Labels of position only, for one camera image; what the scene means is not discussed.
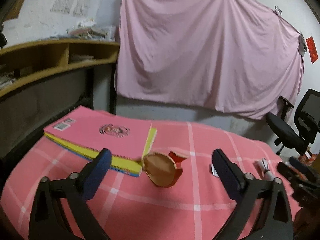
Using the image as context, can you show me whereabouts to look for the white tube wrapper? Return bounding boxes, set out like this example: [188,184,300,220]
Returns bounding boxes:
[255,158,275,181]

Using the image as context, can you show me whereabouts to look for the white blue sachet wrapper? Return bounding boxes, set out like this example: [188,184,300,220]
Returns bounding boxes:
[209,164,219,178]

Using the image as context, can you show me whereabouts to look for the red crushed paper cup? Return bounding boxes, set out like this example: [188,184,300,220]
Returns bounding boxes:
[141,151,189,188]

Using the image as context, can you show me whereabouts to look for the person right hand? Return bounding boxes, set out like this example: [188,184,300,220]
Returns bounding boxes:
[293,207,320,240]

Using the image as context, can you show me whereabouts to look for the black office chair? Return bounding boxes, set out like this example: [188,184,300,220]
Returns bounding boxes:
[265,88,320,157]

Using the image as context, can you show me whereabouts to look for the yellow blue book below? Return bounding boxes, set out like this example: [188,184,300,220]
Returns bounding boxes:
[44,132,142,177]

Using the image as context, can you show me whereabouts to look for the pink book on top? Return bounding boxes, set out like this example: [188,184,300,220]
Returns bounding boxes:
[44,106,157,160]

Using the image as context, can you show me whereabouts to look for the newspapers in shelf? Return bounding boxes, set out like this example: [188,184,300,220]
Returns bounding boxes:
[0,72,16,90]

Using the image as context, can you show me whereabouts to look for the pink hanging sheet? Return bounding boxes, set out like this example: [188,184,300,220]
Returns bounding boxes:
[116,0,304,120]

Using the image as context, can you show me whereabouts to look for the stack of papers on shelf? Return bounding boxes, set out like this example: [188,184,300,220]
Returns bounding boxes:
[66,18,117,42]

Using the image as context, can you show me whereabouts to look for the paper calendar sheet right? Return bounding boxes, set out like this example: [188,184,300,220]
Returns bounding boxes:
[73,0,91,17]

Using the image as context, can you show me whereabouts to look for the red paper wall decoration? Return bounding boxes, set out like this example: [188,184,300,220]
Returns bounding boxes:
[306,36,318,64]

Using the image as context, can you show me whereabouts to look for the wooden wall shelf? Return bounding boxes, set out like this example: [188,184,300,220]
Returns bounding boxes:
[1,38,120,99]

